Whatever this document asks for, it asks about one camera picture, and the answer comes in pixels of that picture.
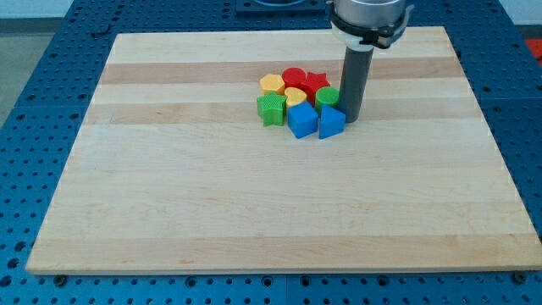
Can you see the green cylinder block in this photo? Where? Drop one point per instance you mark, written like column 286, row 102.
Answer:
column 326, row 95

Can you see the yellow hexagon block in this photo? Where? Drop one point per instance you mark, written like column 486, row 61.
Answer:
column 272, row 83

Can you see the green star block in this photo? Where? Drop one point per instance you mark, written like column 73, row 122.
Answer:
column 271, row 108

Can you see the wooden board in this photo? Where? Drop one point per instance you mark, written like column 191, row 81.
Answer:
column 173, row 172

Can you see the red cylinder block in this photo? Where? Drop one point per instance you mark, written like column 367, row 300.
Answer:
column 293, row 76

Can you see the blue cube block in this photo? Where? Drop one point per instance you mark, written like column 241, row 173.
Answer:
column 302, row 119

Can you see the yellow heart block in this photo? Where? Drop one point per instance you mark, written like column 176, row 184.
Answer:
column 294, row 96

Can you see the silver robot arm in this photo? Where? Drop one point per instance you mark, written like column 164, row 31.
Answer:
column 363, row 25

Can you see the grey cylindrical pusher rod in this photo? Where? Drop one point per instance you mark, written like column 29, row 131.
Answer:
column 354, row 78

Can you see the red star block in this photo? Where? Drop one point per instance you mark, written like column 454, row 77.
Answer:
column 312, row 83

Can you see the blue triangle block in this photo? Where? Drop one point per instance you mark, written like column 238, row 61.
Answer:
column 332, row 122

